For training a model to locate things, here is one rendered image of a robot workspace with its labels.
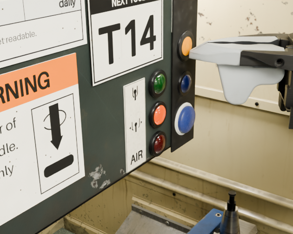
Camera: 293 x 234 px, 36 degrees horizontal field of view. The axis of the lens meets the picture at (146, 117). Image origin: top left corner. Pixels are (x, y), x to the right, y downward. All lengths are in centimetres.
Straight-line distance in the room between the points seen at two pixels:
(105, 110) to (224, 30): 89
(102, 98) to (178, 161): 111
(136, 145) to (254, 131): 89
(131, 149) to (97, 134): 5
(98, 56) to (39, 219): 13
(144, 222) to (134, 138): 123
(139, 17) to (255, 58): 12
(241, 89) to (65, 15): 20
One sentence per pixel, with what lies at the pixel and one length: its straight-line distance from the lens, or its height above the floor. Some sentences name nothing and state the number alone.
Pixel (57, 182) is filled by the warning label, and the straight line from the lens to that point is 36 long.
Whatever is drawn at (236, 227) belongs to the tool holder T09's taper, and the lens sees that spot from 94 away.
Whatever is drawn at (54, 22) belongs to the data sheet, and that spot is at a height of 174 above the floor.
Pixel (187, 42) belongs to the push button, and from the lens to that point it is 47.
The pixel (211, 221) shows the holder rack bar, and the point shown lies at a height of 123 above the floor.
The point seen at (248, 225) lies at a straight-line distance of 102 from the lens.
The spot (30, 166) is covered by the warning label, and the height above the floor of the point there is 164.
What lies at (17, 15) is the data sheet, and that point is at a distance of 31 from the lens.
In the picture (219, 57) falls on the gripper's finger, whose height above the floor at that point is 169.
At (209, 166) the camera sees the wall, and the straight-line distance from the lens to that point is 141.
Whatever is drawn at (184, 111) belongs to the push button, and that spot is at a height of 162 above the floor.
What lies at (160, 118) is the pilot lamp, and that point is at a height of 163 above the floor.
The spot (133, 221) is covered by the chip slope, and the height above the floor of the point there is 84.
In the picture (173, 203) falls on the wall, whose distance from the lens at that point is 157.
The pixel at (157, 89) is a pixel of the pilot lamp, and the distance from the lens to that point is 43.
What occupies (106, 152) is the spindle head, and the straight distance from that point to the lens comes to 40.
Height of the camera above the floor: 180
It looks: 23 degrees down
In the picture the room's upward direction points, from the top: 1 degrees counter-clockwise
